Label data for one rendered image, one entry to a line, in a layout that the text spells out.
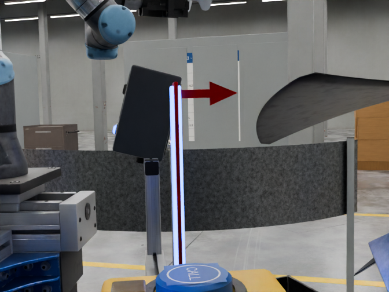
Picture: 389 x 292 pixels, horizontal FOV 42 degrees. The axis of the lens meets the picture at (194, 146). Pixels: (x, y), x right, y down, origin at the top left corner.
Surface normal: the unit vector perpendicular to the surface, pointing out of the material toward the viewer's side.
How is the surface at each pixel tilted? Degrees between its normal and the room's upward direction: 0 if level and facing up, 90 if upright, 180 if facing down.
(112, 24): 90
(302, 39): 90
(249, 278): 0
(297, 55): 90
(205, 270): 0
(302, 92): 165
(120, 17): 90
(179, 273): 0
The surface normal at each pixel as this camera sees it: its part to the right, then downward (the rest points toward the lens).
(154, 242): 0.11, 0.08
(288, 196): 0.36, 0.07
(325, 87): 0.04, 0.99
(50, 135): -0.22, 0.09
